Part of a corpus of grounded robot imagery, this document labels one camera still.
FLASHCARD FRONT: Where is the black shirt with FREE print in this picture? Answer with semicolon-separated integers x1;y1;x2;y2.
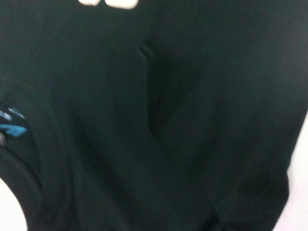
0;0;308;231

